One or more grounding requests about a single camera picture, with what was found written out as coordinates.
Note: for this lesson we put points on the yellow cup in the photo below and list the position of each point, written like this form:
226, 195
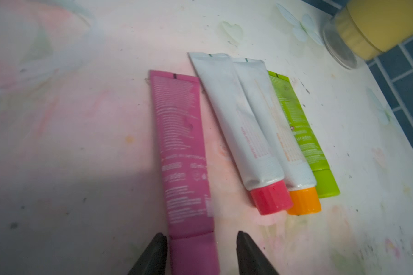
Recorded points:
363, 30

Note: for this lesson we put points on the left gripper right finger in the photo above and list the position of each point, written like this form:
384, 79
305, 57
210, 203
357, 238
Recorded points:
251, 260

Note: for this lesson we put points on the magenta toothpaste tube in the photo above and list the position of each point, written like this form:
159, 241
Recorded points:
189, 211

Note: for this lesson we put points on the white pink-cap toothpaste tube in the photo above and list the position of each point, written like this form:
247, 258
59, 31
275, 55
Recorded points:
260, 170

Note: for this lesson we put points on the green toothpaste tube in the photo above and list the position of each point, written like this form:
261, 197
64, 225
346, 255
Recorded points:
305, 137

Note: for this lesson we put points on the white orange-cap toothpaste tube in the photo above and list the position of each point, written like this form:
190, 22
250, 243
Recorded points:
299, 179

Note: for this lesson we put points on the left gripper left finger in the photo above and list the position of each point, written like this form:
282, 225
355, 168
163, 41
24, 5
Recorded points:
153, 260

